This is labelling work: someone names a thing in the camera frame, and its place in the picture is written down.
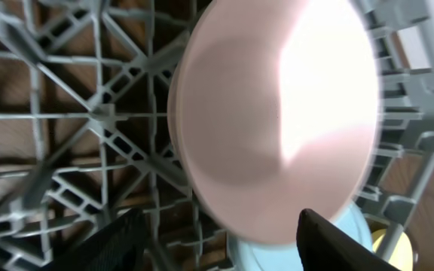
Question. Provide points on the pink white bowl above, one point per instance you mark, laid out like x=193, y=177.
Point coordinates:
x=275, y=109

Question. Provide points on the yellow round plate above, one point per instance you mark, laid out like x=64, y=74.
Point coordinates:
x=402, y=257

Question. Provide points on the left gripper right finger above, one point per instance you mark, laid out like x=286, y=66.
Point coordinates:
x=322, y=246

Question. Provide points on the grey plastic dish rack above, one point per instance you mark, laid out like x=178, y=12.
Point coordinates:
x=85, y=137

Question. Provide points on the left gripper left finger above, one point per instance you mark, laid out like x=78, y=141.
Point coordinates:
x=119, y=246

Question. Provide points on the light blue bowl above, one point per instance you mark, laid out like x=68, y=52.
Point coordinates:
x=250, y=256

